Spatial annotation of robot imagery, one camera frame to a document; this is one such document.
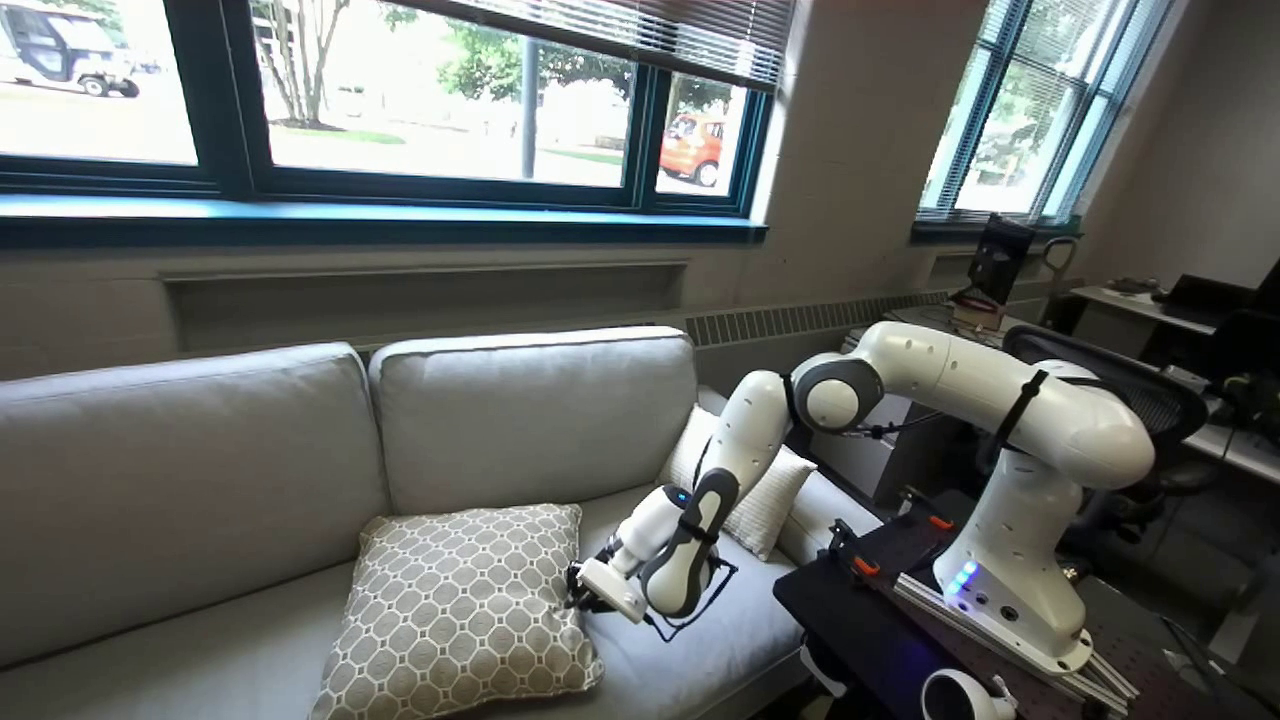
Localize black orange clamp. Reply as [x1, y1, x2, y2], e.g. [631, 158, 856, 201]
[905, 491, 964, 534]
[826, 520, 894, 588]

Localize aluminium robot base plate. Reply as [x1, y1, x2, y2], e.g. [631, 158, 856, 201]
[891, 570, 1144, 710]

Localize black robot table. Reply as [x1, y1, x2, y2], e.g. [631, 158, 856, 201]
[773, 510, 1280, 720]

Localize black monitor on stand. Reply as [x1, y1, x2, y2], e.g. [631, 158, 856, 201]
[964, 210, 1036, 305]

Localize black desk equipment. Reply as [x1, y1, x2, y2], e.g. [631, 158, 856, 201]
[1154, 254, 1280, 393]

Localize dark horizontal window blinds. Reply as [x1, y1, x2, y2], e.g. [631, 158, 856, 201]
[437, 0, 805, 90]

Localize brown wire basket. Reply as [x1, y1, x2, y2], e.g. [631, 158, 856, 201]
[942, 291, 1017, 342]

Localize grey two-seat sofa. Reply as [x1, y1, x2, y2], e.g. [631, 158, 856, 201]
[0, 322, 889, 720]

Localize small cream lumbar pillow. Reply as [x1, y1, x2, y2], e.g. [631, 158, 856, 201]
[659, 400, 819, 561]

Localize octagon patterned square pillow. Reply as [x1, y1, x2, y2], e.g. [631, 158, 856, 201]
[307, 499, 608, 720]

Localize wide blue-framed window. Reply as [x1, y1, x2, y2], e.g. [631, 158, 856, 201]
[0, 0, 782, 253]

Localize narrow blue-framed window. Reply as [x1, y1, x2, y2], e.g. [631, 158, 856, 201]
[913, 0, 1183, 242]

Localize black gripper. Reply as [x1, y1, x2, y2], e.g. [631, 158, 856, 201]
[562, 564, 602, 616]

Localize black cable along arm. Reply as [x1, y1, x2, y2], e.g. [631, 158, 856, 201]
[634, 366, 1055, 646]

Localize white desk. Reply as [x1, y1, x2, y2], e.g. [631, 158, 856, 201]
[1063, 279, 1280, 485]

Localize white VR controller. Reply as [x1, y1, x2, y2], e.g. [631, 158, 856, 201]
[915, 664, 1022, 720]

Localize black office chair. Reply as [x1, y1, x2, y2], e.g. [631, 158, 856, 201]
[997, 322, 1210, 534]

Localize baseboard heater grille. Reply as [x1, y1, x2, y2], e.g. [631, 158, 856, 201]
[680, 291, 922, 356]

